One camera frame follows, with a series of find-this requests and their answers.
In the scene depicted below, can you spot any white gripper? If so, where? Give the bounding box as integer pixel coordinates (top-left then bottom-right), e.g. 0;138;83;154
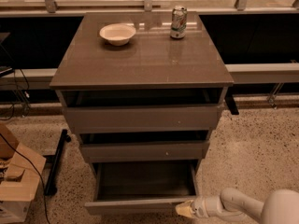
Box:
175;196;222;218

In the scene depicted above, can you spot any grey bottom drawer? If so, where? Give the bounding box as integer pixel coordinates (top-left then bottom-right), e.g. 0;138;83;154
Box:
85;160;199;215

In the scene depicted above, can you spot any grey drawer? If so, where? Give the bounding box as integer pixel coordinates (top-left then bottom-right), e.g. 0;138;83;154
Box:
80;131;209;162
85;160;199;215
61;88;224;134

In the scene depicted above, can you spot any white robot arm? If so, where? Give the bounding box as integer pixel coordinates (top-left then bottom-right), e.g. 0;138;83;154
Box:
176;188;299;224

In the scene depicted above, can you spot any grey middle drawer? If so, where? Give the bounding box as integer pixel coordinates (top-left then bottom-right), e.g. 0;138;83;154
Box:
80;131;209;162

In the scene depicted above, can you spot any grey drawer cabinet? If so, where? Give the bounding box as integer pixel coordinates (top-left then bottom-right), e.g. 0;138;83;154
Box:
49;10;235;179

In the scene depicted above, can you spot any grey top drawer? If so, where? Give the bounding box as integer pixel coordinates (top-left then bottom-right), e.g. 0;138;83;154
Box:
61;88;224;134

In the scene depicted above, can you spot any black metal stand leg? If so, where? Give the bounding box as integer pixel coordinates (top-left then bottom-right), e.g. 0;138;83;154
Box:
44;129;71;196

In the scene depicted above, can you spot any open cardboard box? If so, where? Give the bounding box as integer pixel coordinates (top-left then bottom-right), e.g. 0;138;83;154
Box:
0;124;46;224

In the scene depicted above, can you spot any white paper bowl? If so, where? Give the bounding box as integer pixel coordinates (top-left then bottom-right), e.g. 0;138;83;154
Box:
99;23;135;46

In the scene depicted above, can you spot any green white soda can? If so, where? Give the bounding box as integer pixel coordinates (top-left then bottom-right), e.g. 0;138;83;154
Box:
170;6;187;39

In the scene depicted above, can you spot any black cable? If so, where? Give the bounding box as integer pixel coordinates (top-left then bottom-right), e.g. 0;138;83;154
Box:
0;133;52;224

